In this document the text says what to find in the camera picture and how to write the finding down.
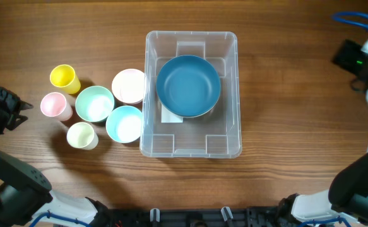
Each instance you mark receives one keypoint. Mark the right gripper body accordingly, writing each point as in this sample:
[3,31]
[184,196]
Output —
[358,60]

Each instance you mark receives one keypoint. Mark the pink plastic cup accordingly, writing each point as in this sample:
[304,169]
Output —
[55,105]

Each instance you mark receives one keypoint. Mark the yellow plastic cup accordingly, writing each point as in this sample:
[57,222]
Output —
[65,78]

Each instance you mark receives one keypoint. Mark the dark blue bowl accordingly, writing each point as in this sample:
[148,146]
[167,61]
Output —
[188,86]

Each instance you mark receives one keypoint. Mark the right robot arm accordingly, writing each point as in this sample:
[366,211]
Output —
[346,200]

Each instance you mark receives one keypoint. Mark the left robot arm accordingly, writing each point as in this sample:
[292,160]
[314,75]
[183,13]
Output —
[26,195]

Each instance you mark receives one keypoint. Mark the white label in container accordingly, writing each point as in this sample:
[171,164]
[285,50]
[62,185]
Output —
[168,117]

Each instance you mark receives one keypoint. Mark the clear plastic storage container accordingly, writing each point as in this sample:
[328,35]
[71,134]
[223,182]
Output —
[214,135]

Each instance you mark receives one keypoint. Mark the cream plastic cup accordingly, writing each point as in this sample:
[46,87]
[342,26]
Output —
[81,135]

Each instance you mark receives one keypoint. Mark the mint green small bowl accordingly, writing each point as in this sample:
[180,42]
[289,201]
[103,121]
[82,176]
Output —
[94,104]

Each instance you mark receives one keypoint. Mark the light blue small bowl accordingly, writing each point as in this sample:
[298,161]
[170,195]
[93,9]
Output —
[124,124]

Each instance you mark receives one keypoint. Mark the pale pink small bowl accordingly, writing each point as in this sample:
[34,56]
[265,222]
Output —
[128,86]

